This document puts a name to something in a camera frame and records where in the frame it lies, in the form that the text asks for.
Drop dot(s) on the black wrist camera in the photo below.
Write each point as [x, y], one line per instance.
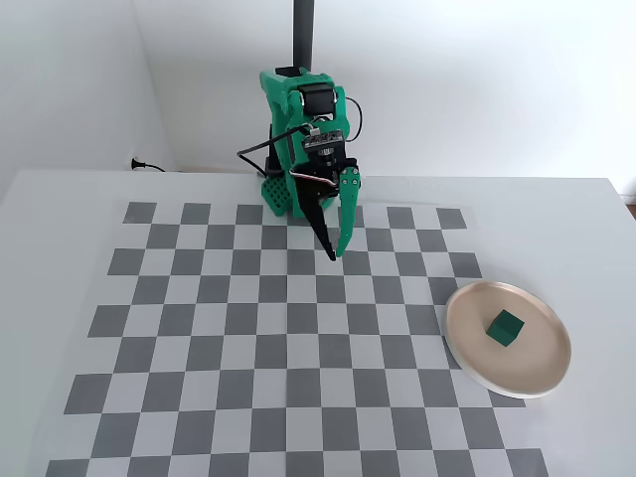
[323, 139]

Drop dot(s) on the dark green dice cube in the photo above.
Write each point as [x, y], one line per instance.
[505, 329]

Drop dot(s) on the black vertical pole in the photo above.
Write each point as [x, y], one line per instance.
[303, 35]

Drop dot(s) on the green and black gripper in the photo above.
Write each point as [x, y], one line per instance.
[351, 183]

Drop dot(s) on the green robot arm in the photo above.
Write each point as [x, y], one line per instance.
[283, 109]

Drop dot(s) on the grey white checkerboard mat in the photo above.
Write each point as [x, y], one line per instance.
[223, 348]

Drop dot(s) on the beige round plate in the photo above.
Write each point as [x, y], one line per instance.
[508, 348]

